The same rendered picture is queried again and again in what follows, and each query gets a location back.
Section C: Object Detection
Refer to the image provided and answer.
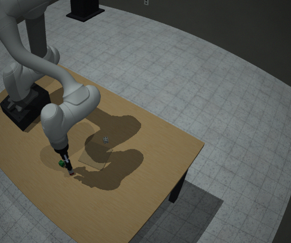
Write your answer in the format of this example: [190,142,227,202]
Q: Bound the green die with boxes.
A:
[59,160,65,167]

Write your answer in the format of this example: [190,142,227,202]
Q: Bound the white die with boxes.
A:
[103,137,109,144]

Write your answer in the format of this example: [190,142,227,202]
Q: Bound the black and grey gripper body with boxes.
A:
[54,144,69,158]

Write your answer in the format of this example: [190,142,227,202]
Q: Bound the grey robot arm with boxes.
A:
[0,0,101,150]

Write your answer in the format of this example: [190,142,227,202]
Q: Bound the tan square mat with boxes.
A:
[78,141,113,171]

